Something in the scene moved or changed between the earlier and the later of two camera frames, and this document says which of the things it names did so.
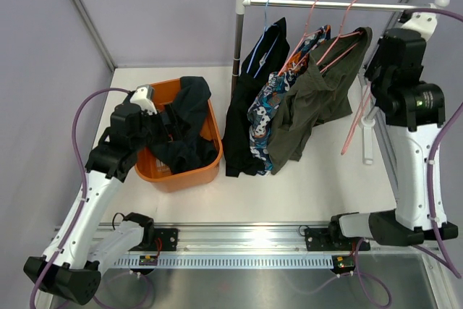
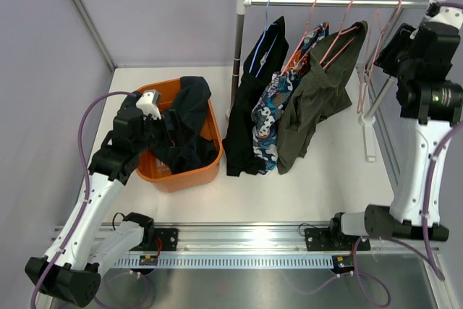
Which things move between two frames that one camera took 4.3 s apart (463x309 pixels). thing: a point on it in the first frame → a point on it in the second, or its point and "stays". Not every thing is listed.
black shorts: x=264 y=57 stays
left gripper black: x=163 y=137 stays
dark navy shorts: x=187 y=149 stays
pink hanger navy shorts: x=357 y=117 → x=392 y=20
